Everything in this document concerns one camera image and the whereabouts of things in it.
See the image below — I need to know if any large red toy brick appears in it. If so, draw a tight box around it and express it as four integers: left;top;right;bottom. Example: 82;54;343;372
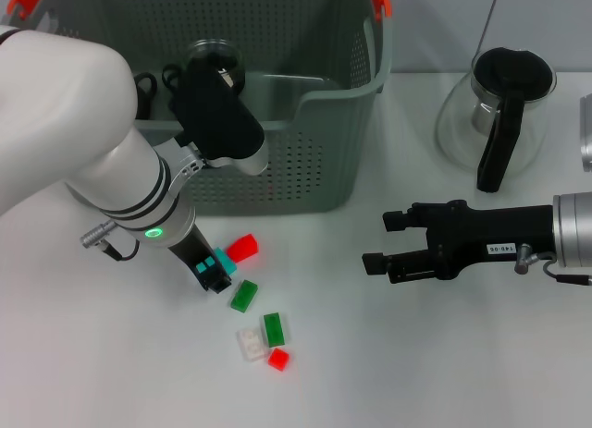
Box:
226;233;260;264

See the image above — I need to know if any small red toy brick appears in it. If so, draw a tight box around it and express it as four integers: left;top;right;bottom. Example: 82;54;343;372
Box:
267;348;292;372

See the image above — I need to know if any teal square toy brick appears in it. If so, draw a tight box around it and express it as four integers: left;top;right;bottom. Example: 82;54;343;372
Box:
213;246;240;275

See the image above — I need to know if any grey-green perforated storage bin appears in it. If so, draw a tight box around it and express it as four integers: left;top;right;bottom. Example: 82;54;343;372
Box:
0;0;397;216

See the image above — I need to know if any glass teacup with black handle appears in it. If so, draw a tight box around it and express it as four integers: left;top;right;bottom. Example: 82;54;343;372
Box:
161;38;247;101

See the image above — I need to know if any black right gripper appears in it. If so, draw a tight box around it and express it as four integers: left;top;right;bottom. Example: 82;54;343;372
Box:
361;198;560;286

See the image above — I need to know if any green toy brick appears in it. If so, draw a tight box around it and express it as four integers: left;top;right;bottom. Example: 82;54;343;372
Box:
229;278;260;314
262;312;288;349

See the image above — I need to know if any dark clay teapot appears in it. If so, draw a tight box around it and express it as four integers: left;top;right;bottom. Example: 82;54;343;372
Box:
133;71;158;119

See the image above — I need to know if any glass pitcher with black handle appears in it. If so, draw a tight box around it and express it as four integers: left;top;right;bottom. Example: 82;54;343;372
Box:
434;47;560;193

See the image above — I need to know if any thin grey wall cable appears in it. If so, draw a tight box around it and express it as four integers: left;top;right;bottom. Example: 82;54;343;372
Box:
475;0;505;55

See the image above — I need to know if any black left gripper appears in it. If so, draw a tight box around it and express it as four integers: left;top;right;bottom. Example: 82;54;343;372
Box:
167;226;233;295

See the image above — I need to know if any white two-stud toy brick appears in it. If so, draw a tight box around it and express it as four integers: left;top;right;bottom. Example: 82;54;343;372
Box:
236;328;270;363

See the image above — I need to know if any right arm cable with connector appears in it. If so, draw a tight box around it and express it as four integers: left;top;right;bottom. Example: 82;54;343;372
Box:
515;242;592;286

